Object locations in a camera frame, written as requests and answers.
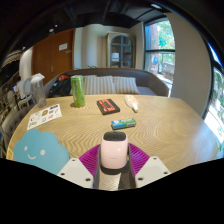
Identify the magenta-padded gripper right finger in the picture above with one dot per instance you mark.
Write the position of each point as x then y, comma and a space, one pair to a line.
148, 170

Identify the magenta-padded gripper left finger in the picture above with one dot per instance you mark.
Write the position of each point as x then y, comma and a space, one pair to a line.
78, 170

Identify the pink computer mouse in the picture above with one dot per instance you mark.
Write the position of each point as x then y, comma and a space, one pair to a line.
114, 151

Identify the blue cloud-shaped mouse pad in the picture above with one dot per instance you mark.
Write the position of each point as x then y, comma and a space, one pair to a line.
40, 151

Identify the small teal pack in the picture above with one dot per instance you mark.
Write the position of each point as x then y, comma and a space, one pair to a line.
123, 123

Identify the white sticker sheet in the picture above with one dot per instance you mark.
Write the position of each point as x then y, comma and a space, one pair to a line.
45, 116

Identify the white tube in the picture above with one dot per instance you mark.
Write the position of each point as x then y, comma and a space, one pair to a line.
131, 102

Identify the green drink can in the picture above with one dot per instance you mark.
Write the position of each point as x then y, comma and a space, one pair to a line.
78, 91

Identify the grey tufted bench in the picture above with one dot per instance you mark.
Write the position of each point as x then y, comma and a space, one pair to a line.
13, 120

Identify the clear shaker bottle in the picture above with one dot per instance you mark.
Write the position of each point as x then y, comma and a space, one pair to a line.
38, 93

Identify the wide striped cushion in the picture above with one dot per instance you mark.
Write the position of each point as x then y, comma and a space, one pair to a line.
98, 85

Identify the small striped cushion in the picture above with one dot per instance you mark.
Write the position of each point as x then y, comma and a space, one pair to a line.
126, 85

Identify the grey curved sofa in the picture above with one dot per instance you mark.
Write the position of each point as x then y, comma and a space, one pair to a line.
150, 81

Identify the curved side window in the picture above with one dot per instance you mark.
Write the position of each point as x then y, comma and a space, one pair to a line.
216, 106

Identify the group of round-backed chairs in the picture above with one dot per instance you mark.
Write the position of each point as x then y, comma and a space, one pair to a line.
13, 96

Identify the brown wooden door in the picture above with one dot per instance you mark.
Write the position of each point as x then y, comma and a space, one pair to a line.
50, 60

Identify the black-framed window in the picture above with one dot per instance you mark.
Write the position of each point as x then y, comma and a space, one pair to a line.
160, 53

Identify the arched glass-door cabinet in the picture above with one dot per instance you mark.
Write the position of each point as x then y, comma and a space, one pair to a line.
120, 51

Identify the white paper door sign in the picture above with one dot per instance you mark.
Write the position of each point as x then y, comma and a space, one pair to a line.
63, 46

